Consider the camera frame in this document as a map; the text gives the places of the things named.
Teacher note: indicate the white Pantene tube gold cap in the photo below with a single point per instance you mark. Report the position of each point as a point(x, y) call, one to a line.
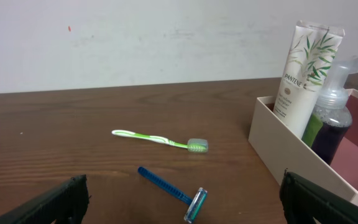
point(310, 57)

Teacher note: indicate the green white toothbrush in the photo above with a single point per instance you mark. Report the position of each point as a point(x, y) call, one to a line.
point(193, 145)

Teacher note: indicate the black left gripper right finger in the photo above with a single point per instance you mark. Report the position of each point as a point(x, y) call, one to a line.
point(305, 202)

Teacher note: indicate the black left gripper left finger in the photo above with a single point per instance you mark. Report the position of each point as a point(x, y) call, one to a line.
point(66, 203)

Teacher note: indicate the white pink-lined box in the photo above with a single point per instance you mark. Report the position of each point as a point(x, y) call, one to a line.
point(281, 150)

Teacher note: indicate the blue disposable razor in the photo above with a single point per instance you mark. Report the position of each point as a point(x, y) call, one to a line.
point(194, 204)

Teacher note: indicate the clear foam pump bottle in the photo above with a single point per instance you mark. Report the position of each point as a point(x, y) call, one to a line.
point(330, 118)

